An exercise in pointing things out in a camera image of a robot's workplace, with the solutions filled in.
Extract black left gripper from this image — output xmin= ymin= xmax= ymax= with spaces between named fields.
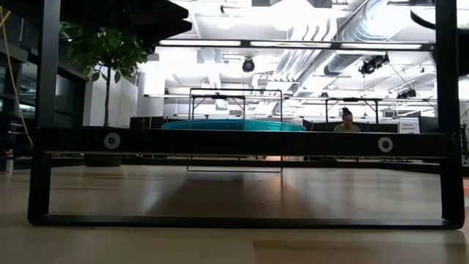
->
xmin=60 ymin=0 xmax=193 ymax=45

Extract green potted tree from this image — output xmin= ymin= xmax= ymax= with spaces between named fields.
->
xmin=59 ymin=21 xmax=151 ymax=168

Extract black linear ceiling light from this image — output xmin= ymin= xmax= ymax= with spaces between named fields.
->
xmin=151 ymin=38 xmax=437 ymax=52

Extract black desk partition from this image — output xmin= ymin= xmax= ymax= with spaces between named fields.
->
xmin=129 ymin=116 xmax=166 ymax=130

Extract person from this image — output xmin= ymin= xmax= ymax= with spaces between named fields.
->
xmin=333 ymin=106 xmax=362 ymax=133

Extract large black stage light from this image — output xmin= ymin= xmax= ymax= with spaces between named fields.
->
xmin=358 ymin=54 xmax=391 ymax=76

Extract small white bottle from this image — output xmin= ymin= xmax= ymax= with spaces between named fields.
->
xmin=4 ymin=149 xmax=15 ymax=174

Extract small black spotlight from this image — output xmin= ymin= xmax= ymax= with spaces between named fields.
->
xmin=396 ymin=87 xmax=418 ymax=100

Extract white printed sign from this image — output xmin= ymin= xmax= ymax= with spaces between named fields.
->
xmin=397 ymin=117 xmax=421 ymax=135

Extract black background desk frame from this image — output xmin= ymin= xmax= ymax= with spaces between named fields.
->
xmin=325 ymin=96 xmax=380 ymax=125
xmin=190 ymin=94 xmax=247 ymax=122

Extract black round ceiling camera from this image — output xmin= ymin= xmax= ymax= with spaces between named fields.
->
xmin=241 ymin=56 xmax=256 ymax=73

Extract black metal frame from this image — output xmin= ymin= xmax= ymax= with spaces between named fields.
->
xmin=27 ymin=0 xmax=466 ymax=230

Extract yellow cable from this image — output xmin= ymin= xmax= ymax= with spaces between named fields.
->
xmin=0 ymin=6 xmax=34 ymax=148

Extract black aluminium rig frame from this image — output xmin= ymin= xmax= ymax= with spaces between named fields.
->
xmin=51 ymin=157 xmax=443 ymax=174

